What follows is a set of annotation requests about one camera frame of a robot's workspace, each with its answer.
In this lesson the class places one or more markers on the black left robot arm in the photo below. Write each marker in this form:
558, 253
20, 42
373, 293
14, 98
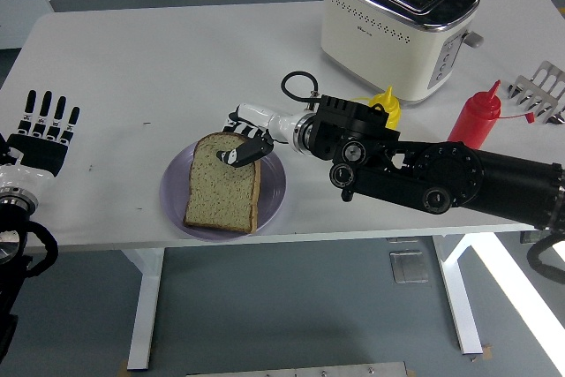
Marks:
13, 222

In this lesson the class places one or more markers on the white table leg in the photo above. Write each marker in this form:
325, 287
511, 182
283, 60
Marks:
459, 306
148, 306

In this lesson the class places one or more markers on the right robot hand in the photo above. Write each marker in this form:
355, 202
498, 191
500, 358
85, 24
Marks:
273, 123

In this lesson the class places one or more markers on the metal toast rack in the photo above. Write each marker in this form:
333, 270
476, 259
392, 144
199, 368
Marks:
529, 91

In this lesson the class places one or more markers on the yellow squeeze bottle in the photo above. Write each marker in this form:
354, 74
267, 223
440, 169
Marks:
388, 103

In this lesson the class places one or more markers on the purple plate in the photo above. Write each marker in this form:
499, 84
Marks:
172, 187

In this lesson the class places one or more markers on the brown floor tape piece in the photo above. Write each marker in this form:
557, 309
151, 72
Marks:
123, 366
487, 352

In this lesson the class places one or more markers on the red squeeze bottle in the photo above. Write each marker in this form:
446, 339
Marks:
476, 121

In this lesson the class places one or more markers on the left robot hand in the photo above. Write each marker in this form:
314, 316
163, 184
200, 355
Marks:
37, 152

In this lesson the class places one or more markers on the metal floor plate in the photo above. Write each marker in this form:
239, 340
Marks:
296, 370

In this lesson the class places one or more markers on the metal floor socket cover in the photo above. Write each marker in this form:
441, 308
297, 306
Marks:
409, 266

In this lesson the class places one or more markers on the slice of bread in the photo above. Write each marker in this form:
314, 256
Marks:
220, 196

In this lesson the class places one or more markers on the grey table control panel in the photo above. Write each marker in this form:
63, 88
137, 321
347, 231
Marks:
527, 238

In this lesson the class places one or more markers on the cream two-slot toaster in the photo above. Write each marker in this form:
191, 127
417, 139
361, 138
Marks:
375, 41

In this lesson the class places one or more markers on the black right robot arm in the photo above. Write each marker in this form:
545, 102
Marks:
441, 174

